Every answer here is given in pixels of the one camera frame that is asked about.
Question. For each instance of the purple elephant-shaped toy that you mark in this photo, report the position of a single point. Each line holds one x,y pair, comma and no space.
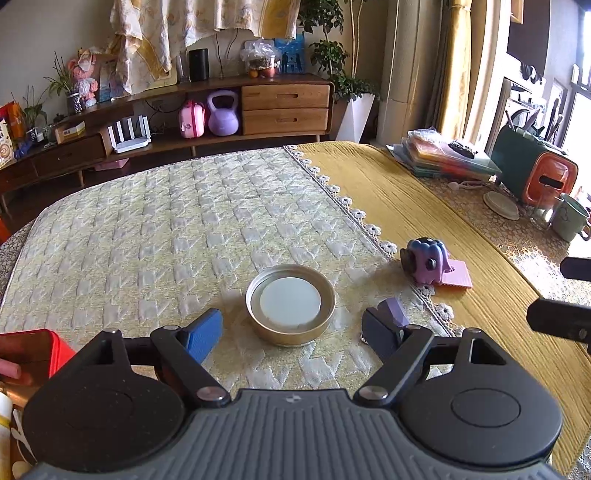
427,258

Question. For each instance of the pink doll bouquet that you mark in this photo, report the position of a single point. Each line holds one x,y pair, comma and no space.
85,76

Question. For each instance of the stack of folders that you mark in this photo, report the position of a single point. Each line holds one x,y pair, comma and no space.
438,161

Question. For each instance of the floral cloth cover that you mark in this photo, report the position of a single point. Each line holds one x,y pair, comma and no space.
184,27

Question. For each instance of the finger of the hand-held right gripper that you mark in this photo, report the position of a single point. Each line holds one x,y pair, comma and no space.
577,268
558,318

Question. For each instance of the black cylinder speaker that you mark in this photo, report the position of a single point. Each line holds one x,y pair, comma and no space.
198,64

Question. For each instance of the white planter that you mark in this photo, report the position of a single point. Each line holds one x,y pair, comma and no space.
355,120

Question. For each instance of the wooden tv cabinet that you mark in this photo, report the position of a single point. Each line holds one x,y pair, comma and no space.
286,110

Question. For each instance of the purple plastic clip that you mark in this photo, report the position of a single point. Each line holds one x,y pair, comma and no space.
395,310

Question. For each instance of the small potted plant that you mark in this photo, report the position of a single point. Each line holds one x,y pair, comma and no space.
64,87

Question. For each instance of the thin leafy potted plant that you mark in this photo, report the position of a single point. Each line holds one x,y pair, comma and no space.
32,113

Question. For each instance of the tall green houseplant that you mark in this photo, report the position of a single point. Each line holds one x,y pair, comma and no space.
330,55

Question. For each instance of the blue picture box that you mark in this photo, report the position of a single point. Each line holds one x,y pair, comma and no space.
293,55

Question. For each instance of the clear drinking glass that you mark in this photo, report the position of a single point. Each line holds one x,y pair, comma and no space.
545,212

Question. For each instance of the purple kettlebell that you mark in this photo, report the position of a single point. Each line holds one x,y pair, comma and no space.
223,117

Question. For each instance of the green mug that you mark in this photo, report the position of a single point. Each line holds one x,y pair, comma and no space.
569,219

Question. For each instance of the teal orange toaster box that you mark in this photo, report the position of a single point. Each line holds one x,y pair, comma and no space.
521,161

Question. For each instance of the white router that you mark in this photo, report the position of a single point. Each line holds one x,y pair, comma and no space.
131,138

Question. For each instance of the kitchen utensil rack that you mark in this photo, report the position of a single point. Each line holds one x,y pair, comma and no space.
531,110

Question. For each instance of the yellow curtain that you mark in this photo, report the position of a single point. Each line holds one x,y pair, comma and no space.
457,69

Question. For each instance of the beige standing air conditioner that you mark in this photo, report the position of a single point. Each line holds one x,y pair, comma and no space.
413,69

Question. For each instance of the plastic bag of fruit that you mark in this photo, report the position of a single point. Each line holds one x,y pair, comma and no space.
261,57

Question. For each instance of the black remote control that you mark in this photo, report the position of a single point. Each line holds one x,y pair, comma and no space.
462,150

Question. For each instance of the round beige coaster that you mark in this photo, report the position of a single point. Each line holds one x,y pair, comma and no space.
501,205

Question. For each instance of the gold jar lid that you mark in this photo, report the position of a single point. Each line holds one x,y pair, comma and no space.
291,304

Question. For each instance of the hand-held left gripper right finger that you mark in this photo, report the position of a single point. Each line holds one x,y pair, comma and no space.
378,330

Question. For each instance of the red metal tin box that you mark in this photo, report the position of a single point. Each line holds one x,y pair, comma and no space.
41,346

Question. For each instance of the pink notepad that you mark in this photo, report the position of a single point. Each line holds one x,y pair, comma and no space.
457,277

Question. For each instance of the white snack box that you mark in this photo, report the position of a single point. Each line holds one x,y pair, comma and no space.
5,145

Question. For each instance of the pink tray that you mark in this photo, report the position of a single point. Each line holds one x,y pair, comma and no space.
111,164

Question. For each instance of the yellow and white box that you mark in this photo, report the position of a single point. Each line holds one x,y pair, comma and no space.
70,132

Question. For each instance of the pink toy suitcase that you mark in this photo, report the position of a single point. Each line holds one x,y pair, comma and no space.
191,122

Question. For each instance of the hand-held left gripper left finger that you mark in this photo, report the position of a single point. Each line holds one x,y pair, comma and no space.
205,333

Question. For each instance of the white bottle with yellow label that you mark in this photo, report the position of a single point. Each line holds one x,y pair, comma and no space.
4,429

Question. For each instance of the grey lace table cover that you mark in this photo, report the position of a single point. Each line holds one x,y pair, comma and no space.
521,244

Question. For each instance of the quilted cream table mat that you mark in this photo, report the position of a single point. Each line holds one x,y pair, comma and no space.
184,221

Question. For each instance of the dark wall cabinet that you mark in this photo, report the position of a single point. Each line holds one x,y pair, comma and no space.
540,41

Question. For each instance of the clear glass vase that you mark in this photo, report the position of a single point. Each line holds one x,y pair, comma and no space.
183,71

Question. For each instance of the orange gift bag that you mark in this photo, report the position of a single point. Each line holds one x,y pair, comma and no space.
13,120

